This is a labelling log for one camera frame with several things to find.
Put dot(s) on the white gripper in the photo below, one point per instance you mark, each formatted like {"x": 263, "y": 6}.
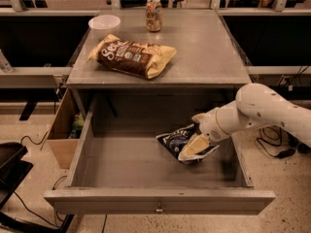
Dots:
{"x": 210, "y": 125}

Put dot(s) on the blue chip bag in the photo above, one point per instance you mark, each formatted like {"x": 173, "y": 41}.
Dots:
{"x": 176, "y": 140}

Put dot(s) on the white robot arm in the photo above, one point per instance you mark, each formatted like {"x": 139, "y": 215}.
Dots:
{"x": 255, "y": 106}

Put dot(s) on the grey open top drawer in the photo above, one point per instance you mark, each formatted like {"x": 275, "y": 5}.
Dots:
{"x": 119, "y": 167}

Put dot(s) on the metal drawer knob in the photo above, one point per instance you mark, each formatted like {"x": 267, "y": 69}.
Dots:
{"x": 159, "y": 209}

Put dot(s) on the brown yellow chip bag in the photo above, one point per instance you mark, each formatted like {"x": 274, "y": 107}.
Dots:
{"x": 133, "y": 58}

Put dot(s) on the grey cabinet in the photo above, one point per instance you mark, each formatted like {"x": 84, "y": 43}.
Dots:
{"x": 192, "y": 49}

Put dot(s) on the green toy in box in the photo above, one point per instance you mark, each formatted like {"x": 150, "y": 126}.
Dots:
{"x": 78, "y": 122}

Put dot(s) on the orange soda can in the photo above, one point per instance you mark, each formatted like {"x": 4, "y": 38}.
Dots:
{"x": 154, "y": 15}

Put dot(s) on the cardboard box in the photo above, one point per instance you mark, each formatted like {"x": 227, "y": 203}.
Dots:
{"x": 63, "y": 147}

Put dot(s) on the white bowl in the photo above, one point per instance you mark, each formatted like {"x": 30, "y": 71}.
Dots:
{"x": 103, "y": 25}

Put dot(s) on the black chair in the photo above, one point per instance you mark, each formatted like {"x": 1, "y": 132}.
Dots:
{"x": 13, "y": 171}

